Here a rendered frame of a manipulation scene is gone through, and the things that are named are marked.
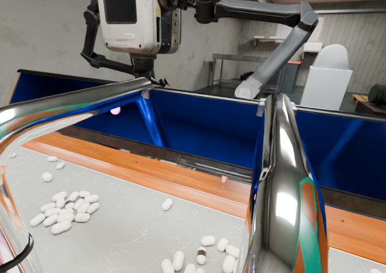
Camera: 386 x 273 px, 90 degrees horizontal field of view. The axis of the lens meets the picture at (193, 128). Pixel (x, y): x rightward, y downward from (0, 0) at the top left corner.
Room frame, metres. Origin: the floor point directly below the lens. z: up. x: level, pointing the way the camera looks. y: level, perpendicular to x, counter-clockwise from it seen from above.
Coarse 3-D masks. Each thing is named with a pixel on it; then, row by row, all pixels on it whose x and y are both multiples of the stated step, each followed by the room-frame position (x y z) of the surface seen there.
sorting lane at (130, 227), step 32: (32, 160) 0.59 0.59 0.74; (32, 192) 0.44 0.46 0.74; (96, 192) 0.45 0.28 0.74; (128, 192) 0.46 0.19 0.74; (160, 192) 0.46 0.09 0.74; (96, 224) 0.34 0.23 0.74; (128, 224) 0.34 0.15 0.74; (160, 224) 0.35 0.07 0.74; (192, 224) 0.35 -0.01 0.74; (224, 224) 0.36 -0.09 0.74; (64, 256) 0.26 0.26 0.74; (96, 256) 0.26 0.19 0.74; (128, 256) 0.27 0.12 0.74; (160, 256) 0.27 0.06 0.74; (192, 256) 0.27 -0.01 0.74; (224, 256) 0.28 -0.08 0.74; (352, 256) 0.29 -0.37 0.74
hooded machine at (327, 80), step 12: (324, 48) 3.93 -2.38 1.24; (336, 48) 3.82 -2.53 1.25; (324, 60) 3.88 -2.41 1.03; (336, 60) 3.79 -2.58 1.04; (348, 60) 3.73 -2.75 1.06; (312, 72) 3.90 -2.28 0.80; (324, 72) 3.82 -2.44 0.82; (336, 72) 3.73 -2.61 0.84; (348, 72) 3.65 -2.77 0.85; (312, 84) 3.88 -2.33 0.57; (324, 84) 3.79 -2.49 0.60; (336, 84) 3.70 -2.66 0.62; (312, 96) 3.85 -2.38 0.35; (324, 96) 3.76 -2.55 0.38; (336, 96) 3.68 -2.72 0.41; (324, 108) 3.73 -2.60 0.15; (336, 108) 3.65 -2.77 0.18
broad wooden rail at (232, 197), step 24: (24, 144) 0.69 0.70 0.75; (48, 144) 0.68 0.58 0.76; (72, 144) 0.69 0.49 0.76; (96, 144) 0.70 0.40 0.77; (96, 168) 0.56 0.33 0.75; (120, 168) 0.54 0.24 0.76; (144, 168) 0.55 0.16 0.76; (168, 168) 0.55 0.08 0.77; (168, 192) 0.46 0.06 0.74; (192, 192) 0.45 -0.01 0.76; (216, 192) 0.45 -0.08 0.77; (240, 192) 0.45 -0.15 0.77; (240, 216) 0.38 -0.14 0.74; (336, 216) 0.38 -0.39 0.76; (360, 216) 0.38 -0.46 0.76; (336, 240) 0.32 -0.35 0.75; (360, 240) 0.31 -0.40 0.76; (384, 240) 0.32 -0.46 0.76; (384, 264) 0.28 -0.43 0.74
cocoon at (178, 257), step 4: (176, 252) 0.27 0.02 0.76; (180, 252) 0.27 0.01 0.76; (176, 256) 0.26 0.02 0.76; (180, 256) 0.26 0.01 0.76; (176, 260) 0.25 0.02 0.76; (180, 260) 0.25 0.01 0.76; (176, 264) 0.24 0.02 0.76; (180, 264) 0.24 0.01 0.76; (176, 268) 0.24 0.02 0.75; (180, 268) 0.24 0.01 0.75
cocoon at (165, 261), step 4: (164, 260) 0.25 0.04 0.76; (168, 260) 0.25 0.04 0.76; (164, 264) 0.24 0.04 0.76; (168, 264) 0.24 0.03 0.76; (164, 268) 0.24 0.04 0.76; (168, 268) 0.23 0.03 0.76; (172, 268) 0.24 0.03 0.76; (164, 272) 0.23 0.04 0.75; (168, 272) 0.23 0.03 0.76; (172, 272) 0.23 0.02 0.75
